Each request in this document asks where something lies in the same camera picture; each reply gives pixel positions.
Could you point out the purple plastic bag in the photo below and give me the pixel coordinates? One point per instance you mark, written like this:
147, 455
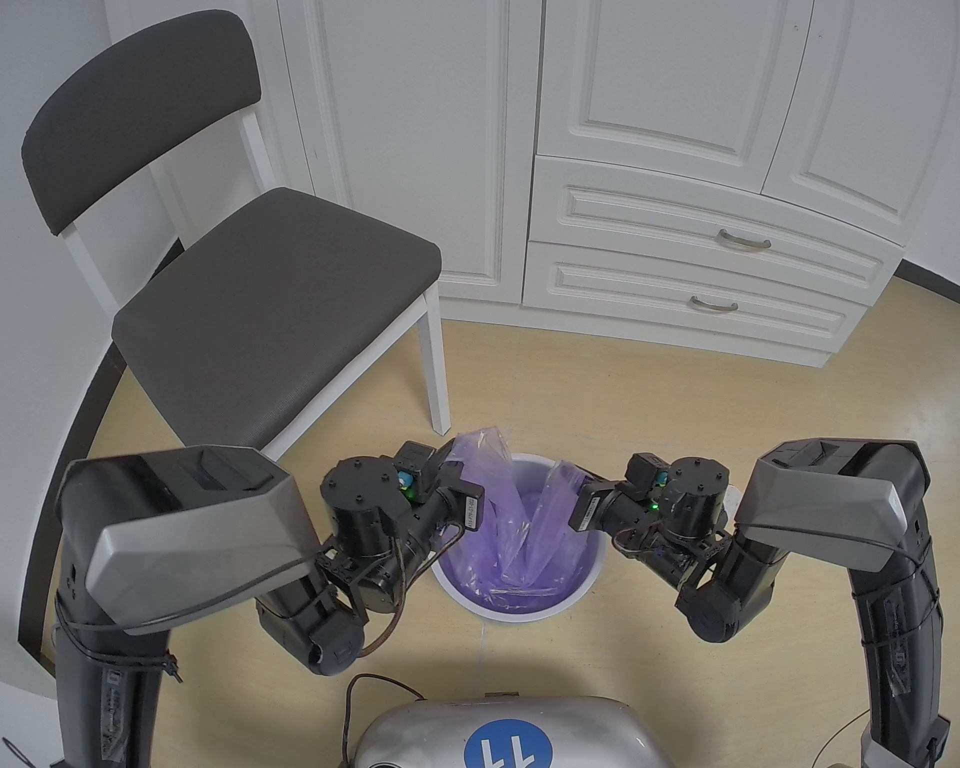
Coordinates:
510, 555

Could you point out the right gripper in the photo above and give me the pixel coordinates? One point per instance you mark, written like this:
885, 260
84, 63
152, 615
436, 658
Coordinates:
619, 514

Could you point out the white wardrobe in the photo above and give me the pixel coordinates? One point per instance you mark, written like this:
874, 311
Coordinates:
637, 225

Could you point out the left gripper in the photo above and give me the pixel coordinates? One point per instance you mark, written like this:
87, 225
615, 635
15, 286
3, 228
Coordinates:
442, 521

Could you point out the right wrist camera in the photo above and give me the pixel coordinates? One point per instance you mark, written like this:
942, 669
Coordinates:
643, 472

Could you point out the crumpled white paper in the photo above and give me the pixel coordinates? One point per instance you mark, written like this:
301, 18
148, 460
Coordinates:
733, 502

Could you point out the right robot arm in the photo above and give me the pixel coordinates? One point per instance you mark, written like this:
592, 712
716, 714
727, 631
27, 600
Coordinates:
825, 502

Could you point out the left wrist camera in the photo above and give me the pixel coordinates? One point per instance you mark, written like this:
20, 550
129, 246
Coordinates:
415, 465

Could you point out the dark grey white chair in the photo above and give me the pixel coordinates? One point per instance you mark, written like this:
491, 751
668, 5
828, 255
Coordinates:
285, 300

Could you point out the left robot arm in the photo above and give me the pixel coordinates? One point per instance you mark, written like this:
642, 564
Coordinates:
195, 525

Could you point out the white trash bin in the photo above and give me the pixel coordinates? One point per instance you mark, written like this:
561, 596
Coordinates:
525, 613

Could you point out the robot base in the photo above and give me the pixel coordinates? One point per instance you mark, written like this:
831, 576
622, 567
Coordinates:
420, 735

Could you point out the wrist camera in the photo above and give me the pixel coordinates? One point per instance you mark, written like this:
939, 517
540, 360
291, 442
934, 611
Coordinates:
643, 472
415, 465

